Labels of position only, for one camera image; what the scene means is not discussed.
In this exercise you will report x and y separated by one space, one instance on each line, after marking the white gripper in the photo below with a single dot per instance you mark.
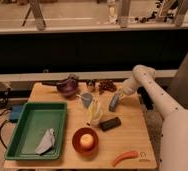
129 86

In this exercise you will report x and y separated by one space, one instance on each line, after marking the blue sponge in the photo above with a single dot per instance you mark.
113 102

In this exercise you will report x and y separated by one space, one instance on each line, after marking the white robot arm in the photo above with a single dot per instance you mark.
174 135

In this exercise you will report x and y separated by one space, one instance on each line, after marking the dark grape bunch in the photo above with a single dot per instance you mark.
106 85

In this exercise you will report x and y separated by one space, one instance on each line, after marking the black rectangular block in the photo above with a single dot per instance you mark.
110 124

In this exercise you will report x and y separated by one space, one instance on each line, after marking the blue-grey small scoop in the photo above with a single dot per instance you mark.
86 99

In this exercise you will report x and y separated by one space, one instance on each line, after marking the orange carrot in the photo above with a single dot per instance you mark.
123 156

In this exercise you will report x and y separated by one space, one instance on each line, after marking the yellow round fruit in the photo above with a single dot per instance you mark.
86 141

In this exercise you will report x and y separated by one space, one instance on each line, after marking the red-brown bowl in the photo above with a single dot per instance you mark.
76 141

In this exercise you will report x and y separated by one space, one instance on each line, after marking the green plastic tray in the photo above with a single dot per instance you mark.
35 119

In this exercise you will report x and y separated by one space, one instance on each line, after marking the grey folded cloth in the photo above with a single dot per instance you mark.
47 142

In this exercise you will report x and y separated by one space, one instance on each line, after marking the blue box on floor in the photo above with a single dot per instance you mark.
15 113

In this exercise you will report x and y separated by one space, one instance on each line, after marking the purple pot with handle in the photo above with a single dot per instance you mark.
67 87

